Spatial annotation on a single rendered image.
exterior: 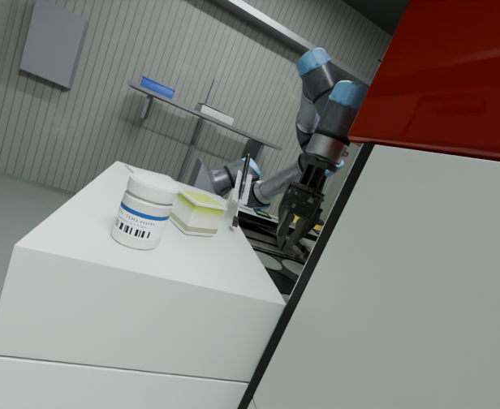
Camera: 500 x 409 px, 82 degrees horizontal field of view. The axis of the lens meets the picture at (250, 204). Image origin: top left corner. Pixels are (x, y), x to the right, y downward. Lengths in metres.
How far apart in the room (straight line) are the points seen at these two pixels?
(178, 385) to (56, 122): 3.26
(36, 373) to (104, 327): 0.10
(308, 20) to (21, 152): 3.36
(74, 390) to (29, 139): 3.29
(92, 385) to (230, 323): 0.20
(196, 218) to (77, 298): 0.23
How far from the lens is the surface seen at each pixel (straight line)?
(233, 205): 0.71
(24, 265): 0.41
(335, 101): 0.59
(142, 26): 3.50
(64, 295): 0.42
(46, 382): 0.50
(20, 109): 3.66
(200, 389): 0.52
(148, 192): 0.41
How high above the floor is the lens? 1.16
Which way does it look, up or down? 10 degrees down
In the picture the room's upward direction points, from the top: 23 degrees clockwise
